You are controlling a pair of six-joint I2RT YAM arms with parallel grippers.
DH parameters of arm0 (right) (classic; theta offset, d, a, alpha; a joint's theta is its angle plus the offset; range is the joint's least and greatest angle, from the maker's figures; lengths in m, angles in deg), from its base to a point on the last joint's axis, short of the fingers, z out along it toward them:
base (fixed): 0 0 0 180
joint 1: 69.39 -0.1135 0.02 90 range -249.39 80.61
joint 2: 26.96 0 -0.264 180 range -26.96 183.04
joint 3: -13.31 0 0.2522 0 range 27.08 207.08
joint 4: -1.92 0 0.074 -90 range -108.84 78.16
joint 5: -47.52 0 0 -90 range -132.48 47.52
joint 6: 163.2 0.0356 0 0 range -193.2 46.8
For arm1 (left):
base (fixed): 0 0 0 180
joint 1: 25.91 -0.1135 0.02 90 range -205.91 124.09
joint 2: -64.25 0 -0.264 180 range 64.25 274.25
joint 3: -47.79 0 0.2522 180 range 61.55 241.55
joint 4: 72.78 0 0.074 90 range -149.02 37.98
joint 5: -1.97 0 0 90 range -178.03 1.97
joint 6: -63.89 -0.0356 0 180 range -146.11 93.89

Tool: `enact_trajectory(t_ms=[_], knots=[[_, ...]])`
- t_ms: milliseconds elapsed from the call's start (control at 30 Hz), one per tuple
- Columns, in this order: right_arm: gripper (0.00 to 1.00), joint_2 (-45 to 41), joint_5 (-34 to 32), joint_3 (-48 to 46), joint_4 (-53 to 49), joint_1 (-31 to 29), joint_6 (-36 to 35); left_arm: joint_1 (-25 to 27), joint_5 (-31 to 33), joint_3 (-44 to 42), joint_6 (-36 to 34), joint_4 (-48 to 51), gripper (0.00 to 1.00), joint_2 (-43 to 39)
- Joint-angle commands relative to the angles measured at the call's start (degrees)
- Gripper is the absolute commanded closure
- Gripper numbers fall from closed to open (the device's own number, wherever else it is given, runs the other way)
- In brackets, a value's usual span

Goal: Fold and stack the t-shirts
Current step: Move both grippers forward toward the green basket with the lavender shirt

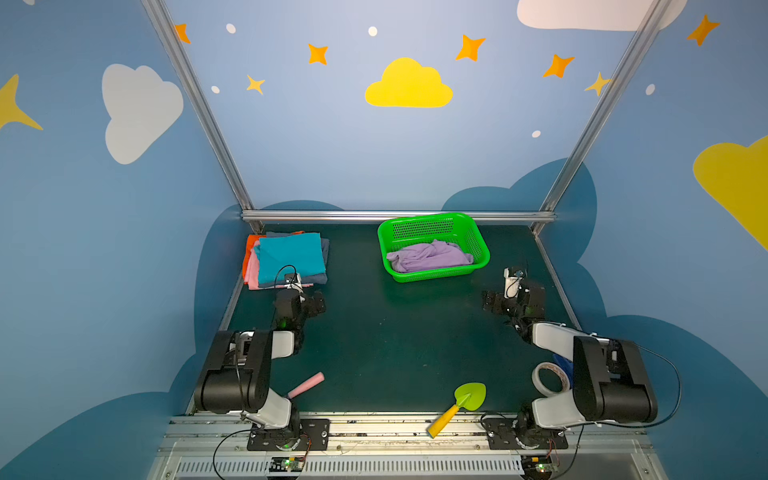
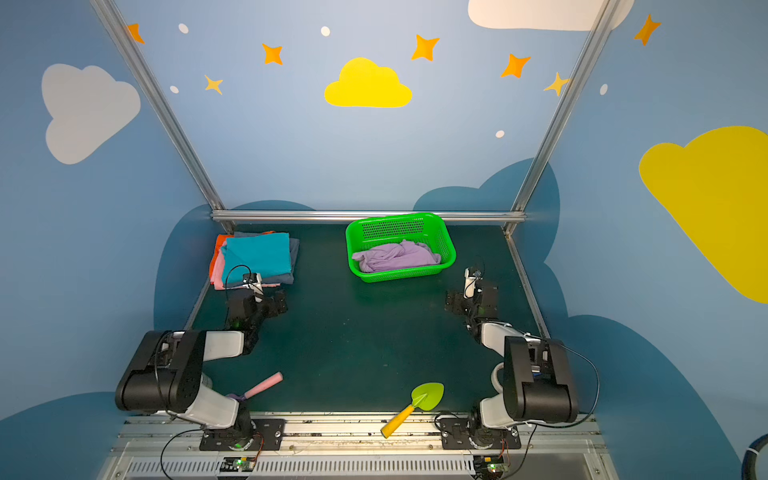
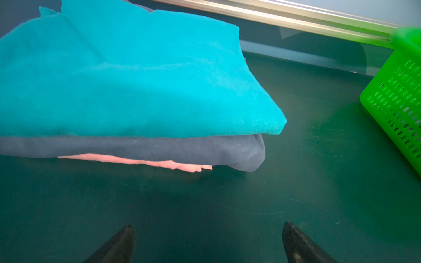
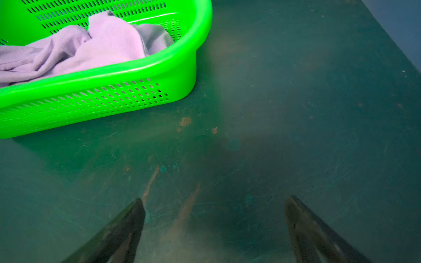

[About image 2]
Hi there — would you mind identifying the aluminium frame left post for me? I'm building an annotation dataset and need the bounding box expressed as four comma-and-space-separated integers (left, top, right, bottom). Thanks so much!
90, 0, 226, 214

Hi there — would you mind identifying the green plastic perforated basket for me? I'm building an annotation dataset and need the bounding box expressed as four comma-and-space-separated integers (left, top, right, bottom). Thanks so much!
345, 213, 457, 283

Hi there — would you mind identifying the aluminium frame right post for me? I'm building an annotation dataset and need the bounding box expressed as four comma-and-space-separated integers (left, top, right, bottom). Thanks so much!
504, 0, 622, 240

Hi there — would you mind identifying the green yellow toy shovel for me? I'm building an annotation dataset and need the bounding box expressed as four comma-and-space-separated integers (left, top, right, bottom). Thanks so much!
380, 382, 445, 439

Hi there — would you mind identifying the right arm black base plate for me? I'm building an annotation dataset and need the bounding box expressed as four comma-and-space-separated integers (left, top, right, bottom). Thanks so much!
434, 416, 522, 451

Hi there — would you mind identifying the orange folded t shirt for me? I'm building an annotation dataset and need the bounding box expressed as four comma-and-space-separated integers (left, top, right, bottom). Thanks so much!
209, 231, 291, 289

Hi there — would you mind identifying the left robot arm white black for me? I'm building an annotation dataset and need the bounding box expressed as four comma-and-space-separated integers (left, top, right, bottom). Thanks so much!
115, 289, 288, 431

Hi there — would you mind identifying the left circuit board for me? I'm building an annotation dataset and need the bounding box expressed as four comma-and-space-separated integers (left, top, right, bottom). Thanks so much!
219, 457, 256, 474

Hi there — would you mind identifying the white tape roll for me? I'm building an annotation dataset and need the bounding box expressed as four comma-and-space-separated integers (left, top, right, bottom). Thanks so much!
491, 362, 504, 394

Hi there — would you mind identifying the aluminium frame back bar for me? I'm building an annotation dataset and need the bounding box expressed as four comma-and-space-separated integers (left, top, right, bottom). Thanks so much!
211, 210, 526, 224

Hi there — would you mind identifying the teal folded t shirt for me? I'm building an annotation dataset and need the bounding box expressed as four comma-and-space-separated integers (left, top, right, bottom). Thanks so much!
220, 233, 292, 284

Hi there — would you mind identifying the aluminium front rail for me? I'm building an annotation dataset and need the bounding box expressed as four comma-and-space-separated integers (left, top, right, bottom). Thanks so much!
98, 412, 618, 479

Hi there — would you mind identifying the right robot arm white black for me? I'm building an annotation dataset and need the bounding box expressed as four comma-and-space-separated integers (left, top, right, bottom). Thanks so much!
445, 276, 580, 429

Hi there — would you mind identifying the circuit board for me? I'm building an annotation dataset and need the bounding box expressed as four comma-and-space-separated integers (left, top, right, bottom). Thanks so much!
219, 457, 256, 474
473, 456, 508, 480

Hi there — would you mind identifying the right circuit board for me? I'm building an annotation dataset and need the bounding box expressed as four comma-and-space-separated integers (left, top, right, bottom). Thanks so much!
473, 456, 508, 480

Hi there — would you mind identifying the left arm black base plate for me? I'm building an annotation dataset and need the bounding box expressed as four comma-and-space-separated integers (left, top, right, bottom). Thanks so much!
199, 418, 286, 452

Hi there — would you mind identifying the aluminium frame post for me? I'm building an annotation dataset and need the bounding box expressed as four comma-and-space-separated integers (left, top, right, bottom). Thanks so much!
90, 0, 226, 214
504, 0, 622, 240

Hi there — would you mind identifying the purple t shirt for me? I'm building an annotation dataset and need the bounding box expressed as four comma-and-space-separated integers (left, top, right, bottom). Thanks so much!
352, 240, 442, 274

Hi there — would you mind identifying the pink folded t shirt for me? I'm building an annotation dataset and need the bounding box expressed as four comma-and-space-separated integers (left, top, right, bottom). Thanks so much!
210, 245, 290, 290

